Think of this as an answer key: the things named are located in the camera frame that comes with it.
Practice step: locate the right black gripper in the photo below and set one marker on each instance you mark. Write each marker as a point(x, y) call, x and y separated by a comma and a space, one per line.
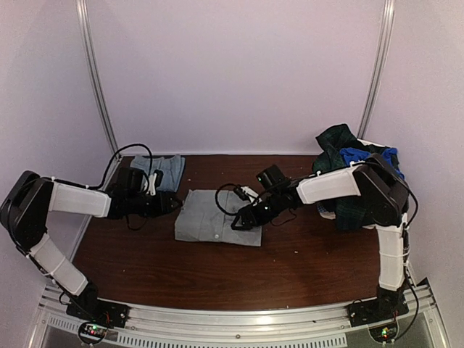
point(247, 215)

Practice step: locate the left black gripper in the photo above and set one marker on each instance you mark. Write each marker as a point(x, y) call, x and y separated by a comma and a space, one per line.
point(163, 205)

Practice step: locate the grey shirt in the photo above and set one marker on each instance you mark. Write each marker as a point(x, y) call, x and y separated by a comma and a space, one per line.
point(200, 220)

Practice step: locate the light blue denim skirt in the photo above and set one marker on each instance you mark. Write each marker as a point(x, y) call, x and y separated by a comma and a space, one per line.
point(172, 168)

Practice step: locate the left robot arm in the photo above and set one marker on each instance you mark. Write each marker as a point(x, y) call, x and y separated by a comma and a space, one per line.
point(26, 211)

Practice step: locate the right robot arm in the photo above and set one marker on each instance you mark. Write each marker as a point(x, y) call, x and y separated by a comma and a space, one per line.
point(384, 195)

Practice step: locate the dark green plaid garment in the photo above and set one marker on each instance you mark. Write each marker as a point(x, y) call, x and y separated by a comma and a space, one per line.
point(350, 213)

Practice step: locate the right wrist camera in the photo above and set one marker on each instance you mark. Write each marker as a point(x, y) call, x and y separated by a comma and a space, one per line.
point(245, 193)

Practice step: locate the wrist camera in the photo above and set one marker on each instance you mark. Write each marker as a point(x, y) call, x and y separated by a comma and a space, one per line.
point(154, 181)
point(245, 193)

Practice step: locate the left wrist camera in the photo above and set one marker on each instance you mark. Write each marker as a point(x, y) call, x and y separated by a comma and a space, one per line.
point(154, 181)

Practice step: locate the aluminium front rail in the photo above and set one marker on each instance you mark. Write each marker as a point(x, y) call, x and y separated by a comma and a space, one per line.
point(319, 326)

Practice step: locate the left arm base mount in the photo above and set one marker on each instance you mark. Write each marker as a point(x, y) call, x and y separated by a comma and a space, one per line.
point(98, 315)

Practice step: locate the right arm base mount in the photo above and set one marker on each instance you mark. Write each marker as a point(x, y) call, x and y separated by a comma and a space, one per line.
point(379, 314)

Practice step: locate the left aluminium post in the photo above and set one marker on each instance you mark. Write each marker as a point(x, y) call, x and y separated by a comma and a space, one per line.
point(96, 84)

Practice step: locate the aluminium post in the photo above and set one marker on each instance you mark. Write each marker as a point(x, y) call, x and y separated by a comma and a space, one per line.
point(384, 41)
point(96, 84)

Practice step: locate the right aluminium post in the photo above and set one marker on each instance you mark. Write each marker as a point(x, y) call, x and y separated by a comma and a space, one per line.
point(384, 41)

